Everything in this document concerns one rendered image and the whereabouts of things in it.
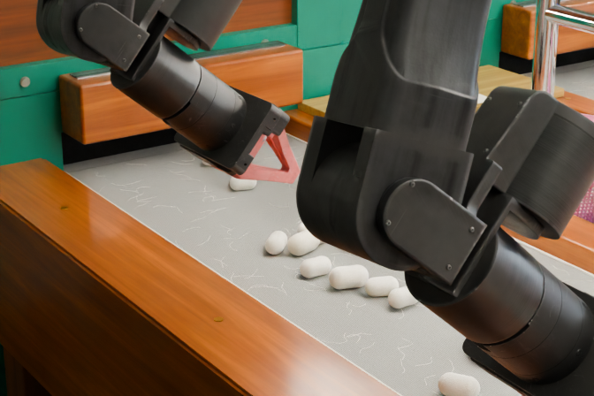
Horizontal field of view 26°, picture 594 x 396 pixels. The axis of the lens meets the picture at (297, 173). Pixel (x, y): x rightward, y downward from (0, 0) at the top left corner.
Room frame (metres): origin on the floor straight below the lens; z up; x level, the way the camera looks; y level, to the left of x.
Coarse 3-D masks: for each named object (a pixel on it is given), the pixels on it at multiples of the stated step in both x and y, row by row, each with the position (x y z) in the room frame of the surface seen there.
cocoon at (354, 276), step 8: (336, 272) 1.09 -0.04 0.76; (344, 272) 1.09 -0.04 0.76; (352, 272) 1.09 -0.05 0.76; (360, 272) 1.10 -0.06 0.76; (368, 272) 1.10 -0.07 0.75; (336, 280) 1.09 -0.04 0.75; (344, 280) 1.09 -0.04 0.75; (352, 280) 1.09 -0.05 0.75; (360, 280) 1.09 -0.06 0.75; (336, 288) 1.09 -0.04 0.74; (344, 288) 1.09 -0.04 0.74
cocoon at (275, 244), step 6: (270, 234) 1.19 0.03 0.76; (276, 234) 1.19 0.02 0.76; (282, 234) 1.19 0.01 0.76; (270, 240) 1.18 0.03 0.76; (276, 240) 1.18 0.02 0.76; (282, 240) 1.18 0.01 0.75; (270, 246) 1.17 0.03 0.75; (276, 246) 1.17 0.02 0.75; (282, 246) 1.18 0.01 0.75; (270, 252) 1.17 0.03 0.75; (276, 252) 1.17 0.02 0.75
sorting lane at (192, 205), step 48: (96, 192) 1.35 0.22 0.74; (144, 192) 1.36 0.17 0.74; (192, 192) 1.36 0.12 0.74; (240, 192) 1.36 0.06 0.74; (288, 192) 1.36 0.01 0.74; (192, 240) 1.22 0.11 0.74; (240, 240) 1.22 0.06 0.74; (240, 288) 1.10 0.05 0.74; (288, 288) 1.10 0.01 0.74; (576, 288) 1.10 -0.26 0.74; (336, 336) 1.00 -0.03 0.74; (384, 336) 1.00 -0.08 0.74; (432, 336) 1.00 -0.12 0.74; (384, 384) 0.91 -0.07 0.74; (432, 384) 0.92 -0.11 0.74; (480, 384) 0.92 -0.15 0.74
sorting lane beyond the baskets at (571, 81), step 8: (592, 64) 1.92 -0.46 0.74; (568, 72) 1.87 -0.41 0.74; (576, 72) 1.87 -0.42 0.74; (584, 72) 1.87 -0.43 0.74; (592, 72) 1.87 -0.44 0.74; (560, 80) 1.83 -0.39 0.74; (568, 80) 1.83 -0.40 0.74; (576, 80) 1.83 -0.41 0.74; (584, 80) 1.83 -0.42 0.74; (592, 80) 1.83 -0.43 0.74; (568, 88) 1.78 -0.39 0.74; (576, 88) 1.78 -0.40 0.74; (584, 88) 1.78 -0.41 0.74; (592, 88) 1.78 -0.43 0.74; (584, 96) 1.74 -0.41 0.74; (592, 96) 1.74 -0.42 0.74
